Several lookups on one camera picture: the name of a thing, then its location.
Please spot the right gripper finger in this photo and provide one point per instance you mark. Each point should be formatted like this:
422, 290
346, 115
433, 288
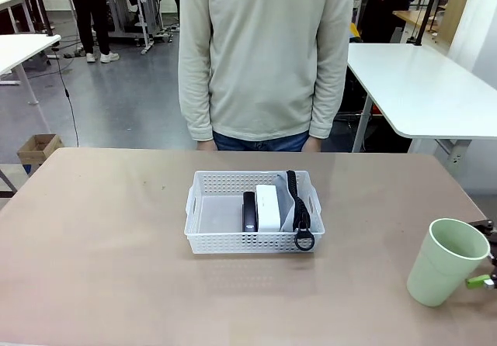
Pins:
490, 230
475, 282

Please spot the light green plastic cup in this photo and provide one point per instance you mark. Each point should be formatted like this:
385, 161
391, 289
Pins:
438, 272

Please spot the white rectangular box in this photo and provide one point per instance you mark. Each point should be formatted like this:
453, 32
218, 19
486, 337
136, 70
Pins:
268, 210

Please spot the black stapler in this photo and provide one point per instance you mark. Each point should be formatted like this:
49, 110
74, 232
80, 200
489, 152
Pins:
249, 214

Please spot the person's right forearm beige sleeve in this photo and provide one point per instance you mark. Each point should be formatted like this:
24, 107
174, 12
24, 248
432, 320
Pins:
196, 105

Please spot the person's left forearm beige sleeve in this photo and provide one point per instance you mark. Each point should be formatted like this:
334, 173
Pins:
328, 105

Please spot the white perforated plastic basket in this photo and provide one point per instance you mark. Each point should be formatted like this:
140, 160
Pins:
233, 242

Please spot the person's left hand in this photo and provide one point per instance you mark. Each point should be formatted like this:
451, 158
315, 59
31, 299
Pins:
315, 145

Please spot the person's right hand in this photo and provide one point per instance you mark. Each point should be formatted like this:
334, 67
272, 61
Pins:
205, 146

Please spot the large white table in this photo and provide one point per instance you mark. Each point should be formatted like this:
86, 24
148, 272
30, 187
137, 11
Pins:
411, 86

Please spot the grey pouch with black zipper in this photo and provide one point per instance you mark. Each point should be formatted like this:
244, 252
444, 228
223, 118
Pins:
299, 210

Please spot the wooden top table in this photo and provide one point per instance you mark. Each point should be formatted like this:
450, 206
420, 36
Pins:
411, 18

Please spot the black clamp pole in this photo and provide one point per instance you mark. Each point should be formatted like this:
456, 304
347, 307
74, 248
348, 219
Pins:
425, 8
42, 4

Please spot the bystander in dark jacket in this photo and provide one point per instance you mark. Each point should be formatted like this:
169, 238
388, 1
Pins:
382, 8

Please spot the person in beige sweater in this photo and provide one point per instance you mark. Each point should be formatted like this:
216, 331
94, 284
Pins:
264, 51

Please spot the bystander in black clothes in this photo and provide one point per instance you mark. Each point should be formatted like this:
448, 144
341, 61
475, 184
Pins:
93, 12

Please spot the brown cardboard box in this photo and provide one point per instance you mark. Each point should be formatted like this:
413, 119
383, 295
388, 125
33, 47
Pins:
37, 150

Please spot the white table with slanted leg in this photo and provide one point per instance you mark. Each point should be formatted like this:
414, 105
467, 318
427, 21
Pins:
19, 49

